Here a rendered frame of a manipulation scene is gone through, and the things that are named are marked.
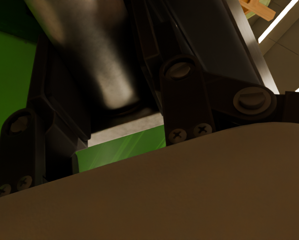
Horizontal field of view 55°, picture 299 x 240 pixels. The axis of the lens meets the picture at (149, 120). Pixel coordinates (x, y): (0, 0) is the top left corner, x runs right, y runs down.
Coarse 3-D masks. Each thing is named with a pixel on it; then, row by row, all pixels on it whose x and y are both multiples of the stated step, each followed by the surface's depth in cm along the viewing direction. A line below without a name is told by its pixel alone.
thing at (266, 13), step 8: (240, 0) 253; (248, 0) 253; (256, 0) 250; (264, 0) 263; (248, 8) 258; (256, 8) 255; (264, 8) 256; (248, 16) 293; (264, 16) 260; (272, 16) 258
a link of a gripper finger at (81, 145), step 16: (48, 48) 11; (48, 64) 10; (64, 64) 11; (32, 80) 10; (48, 80) 10; (64, 80) 11; (32, 96) 9; (48, 96) 9; (64, 96) 10; (80, 96) 12; (48, 112) 10; (64, 112) 10; (80, 112) 11; (48, 128) 9; (64, 128) 10; (80, 128) 11; (48, 144) 9; (64, 144) 10; (80, 144) 11; (48, 160) 10; (64, 160) 10; (48, 176) 10
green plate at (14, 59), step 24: (0, 0) 16; (0, 24) 13; (24, 24) 16; (0, 48) 13; (24, 48) 13; (0, 72) 14; (24, 72) 14; (0, 96) 15; (24, 96) 15; (0, 120) 16; (120, 144) 19; (144, 144) 19
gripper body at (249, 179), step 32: (256, 128) 6; (288, 128) 5; (128, 160) 6; (160, 160) 6; (192, 160) 6; (224, 160) 5; (256, 160) 5; (288, 160) 5; (32, 192) 6; (64, 192) 6; (96, 192) 6; (128, 192) 5; (160, 192) 5; (192, 192) 5; (224, 192) 5; (256, 192) 5; (288, 192) 5; (0, 224) 6; (32, 224) 6; (64, 224) 5; (96, 224) 5; (128, 224) 5; (160, 224) 5; (192, 224) 5; (224, 224) 4; (256, 224) 4; (288, 224) 4
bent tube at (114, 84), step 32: (32, 0) 9; (64, 0) 8; (96, 0) 9; (64, 32) 9; (96, 32) 9; (128, 32) 10; (96, 64) 10; (128, 64) 11; (96, 96) 11; (128, 96) 11; (96, 128) 12; (128, 128) 12
